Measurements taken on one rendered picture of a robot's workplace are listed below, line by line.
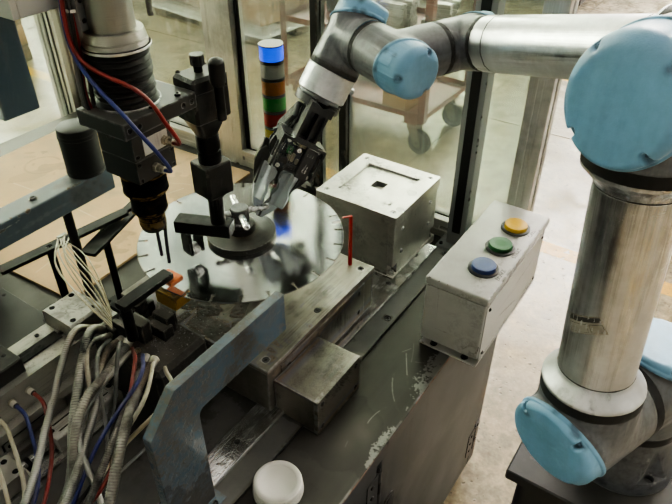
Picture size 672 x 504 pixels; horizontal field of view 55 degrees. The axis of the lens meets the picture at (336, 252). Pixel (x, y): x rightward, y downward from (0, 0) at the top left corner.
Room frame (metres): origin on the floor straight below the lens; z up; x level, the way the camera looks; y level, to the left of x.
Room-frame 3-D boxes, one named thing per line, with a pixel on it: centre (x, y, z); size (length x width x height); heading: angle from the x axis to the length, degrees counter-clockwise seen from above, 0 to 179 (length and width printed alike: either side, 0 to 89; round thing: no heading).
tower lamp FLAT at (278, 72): (1.15, 0.12, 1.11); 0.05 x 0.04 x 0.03; 56
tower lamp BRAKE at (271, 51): (1.15, 0.12, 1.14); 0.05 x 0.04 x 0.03; 56
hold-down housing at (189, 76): (0.78, 0.17, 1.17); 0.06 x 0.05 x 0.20; 137
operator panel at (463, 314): (0.90, -0.27, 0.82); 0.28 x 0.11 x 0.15; 146
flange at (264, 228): (0.85, 0.15, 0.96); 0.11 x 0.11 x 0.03
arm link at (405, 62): (0.86, -0.09, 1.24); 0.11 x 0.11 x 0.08; 34
